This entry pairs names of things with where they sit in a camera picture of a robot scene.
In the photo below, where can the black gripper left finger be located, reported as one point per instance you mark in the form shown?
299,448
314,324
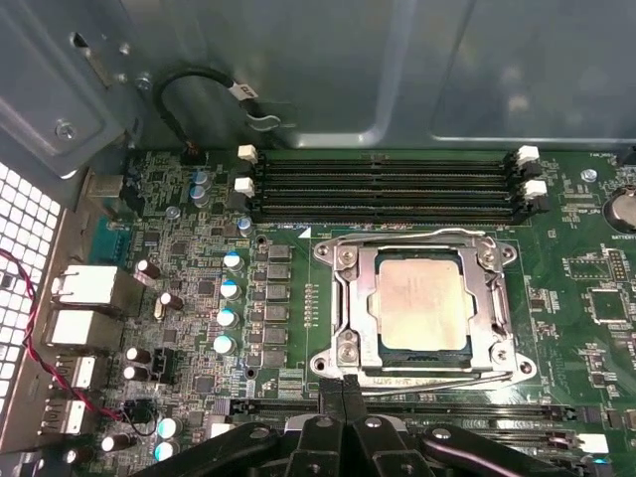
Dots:
318,447

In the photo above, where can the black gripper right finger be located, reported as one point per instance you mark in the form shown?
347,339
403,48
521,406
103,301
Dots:
372,447

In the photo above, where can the metal socket cover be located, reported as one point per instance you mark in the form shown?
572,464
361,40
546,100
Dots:
362,308

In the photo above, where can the silver CPU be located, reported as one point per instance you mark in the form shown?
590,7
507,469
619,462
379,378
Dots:
422,303

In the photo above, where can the metal CPU socket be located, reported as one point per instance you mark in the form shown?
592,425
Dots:
347,365

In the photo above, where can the black RAM slot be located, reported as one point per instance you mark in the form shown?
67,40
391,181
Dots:
387,195
522,431
387,177
387,212
387,161
472,411

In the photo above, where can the silver blue-topped capacitor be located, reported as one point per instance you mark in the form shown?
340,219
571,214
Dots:
170,427
227,318
202,196
223,344
230,289
245,226
233,261
164,451
199,179

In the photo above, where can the dark cylindrical capacitor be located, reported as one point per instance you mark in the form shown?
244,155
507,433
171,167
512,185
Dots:
136,354
147,268
134,372
170,300

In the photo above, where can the green motherboard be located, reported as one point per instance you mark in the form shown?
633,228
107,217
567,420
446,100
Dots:
546,318

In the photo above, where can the silver rear port block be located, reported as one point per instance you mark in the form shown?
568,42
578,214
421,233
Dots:
64,416
84,285
102,185
82,329
77,371

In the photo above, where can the silver motherboard screw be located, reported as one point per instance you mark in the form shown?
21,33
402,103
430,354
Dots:
588,175
172,212

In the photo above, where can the blue port connector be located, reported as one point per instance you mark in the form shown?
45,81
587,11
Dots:
111,243

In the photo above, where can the silver coin battery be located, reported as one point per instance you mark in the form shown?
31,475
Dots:
623,208

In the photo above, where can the black PC case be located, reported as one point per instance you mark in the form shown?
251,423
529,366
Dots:
348,64

